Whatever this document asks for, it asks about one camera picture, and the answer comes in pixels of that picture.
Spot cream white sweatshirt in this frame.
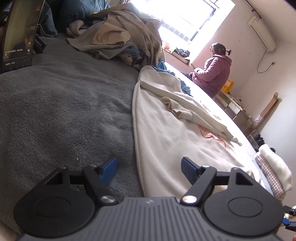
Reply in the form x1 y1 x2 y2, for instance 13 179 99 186
132 66 267 198

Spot yellow box on shelf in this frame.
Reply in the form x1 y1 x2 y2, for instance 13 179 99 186
221 78 234 93

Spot black tablet screen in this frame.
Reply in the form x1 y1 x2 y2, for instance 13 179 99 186
1 0 44 73

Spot dark blue puffer jacket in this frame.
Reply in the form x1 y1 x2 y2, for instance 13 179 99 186
37 0 110 37

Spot tan beige trousers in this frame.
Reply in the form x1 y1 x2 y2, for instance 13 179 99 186
89 3 165 69

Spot black bag on floor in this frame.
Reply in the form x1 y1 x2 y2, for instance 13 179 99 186
253 134 265 148

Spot light blue shirt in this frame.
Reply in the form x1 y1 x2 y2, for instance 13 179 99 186
152 60 194 96

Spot grey fleece bed blanket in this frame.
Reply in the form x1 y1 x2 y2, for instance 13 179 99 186
1 35 143 231

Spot dark clothes on windowsill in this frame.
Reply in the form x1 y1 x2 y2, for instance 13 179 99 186
174 48 190 58

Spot folded pink checked cloth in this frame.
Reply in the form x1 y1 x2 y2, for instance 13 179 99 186
255 152 286 201

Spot grey sweatshirt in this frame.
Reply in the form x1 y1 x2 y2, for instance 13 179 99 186
66 20 144 66

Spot white wall air conditioner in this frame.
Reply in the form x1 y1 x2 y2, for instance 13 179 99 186
247 16 276 52

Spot folded white fluffy garment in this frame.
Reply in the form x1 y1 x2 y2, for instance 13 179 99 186
259 144 293 192

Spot white shelf cabinet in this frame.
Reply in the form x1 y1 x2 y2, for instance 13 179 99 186
213 91 260 137

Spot person in pink jacket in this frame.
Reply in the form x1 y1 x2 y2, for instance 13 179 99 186
189 43 232 98

